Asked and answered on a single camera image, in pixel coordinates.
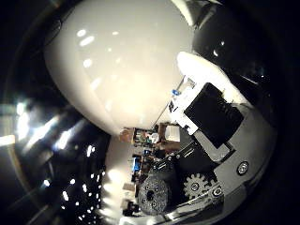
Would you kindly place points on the brown wooden shelf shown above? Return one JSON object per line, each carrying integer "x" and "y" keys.
{"x": 146, "y": 136}

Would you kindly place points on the blue cap bottle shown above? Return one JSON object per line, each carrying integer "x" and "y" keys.
{"x": 175, "y": 92}

